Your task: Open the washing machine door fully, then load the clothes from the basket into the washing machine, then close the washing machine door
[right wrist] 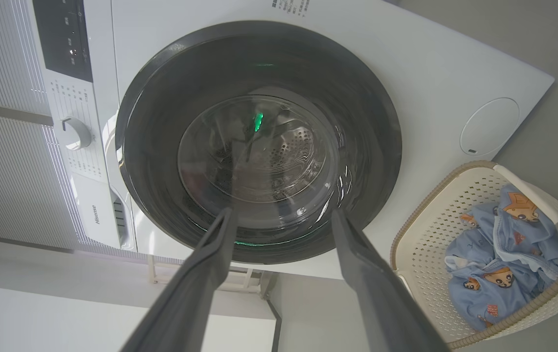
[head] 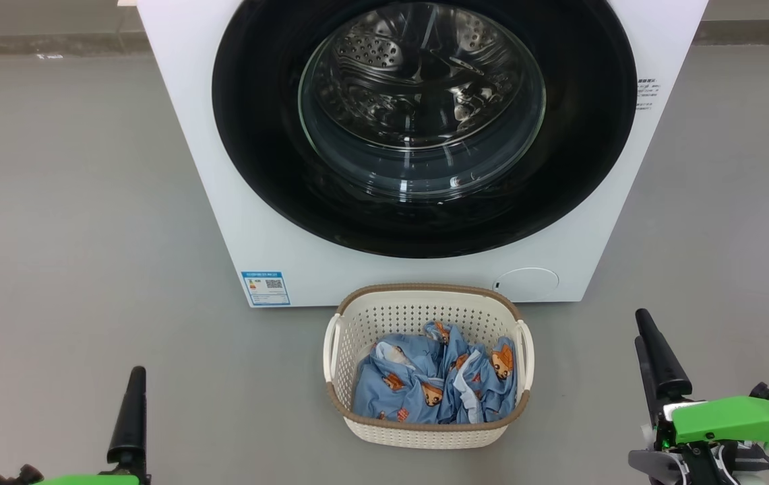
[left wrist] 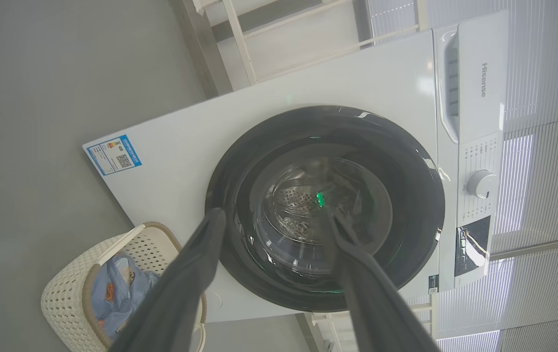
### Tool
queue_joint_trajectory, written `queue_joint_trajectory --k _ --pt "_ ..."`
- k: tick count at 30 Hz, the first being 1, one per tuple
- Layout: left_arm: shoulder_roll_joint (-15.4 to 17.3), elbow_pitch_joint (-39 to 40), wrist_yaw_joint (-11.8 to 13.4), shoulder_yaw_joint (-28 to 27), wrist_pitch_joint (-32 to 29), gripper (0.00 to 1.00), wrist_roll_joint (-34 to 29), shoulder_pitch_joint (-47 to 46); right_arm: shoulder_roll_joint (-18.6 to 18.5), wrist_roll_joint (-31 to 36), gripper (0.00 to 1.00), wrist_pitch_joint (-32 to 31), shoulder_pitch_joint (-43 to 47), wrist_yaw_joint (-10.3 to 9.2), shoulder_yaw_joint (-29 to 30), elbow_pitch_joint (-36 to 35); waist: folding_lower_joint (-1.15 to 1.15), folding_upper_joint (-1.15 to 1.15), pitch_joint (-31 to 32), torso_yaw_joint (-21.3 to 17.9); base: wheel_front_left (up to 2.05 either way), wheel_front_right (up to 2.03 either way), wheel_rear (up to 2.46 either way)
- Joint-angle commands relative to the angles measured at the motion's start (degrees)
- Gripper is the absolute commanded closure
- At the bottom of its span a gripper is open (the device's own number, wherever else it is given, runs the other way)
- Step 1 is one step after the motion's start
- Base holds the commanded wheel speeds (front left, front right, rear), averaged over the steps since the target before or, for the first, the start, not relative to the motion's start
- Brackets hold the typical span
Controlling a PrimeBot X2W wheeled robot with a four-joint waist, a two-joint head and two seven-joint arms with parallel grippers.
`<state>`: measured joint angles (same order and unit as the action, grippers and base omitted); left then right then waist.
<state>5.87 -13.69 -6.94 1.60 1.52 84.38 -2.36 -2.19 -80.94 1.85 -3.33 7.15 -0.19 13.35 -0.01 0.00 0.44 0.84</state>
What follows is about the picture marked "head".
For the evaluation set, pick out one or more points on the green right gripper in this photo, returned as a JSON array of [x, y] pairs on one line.
[[734, 417]]

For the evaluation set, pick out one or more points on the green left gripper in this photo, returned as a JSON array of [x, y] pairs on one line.
[[87, 480]]

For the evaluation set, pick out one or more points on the blue bear-print garment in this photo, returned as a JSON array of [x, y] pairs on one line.
[[391, 391], [488, 377]]

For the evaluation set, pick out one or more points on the black round washer door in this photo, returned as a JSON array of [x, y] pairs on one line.
[[256, 135]]

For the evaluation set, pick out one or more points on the white front-load washing machine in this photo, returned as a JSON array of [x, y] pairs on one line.
[[189, 101]]

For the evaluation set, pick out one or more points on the steel washing machine drum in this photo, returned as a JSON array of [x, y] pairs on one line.
[[418, 74]]

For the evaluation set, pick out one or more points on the round white filter cover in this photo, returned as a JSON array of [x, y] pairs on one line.
[[526, 284]]

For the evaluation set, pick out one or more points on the blue energy label sticker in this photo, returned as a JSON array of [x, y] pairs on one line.
[[266, 288]]

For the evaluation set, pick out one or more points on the cream perforated laundry basket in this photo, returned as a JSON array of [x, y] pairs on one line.
[[411, 313]]

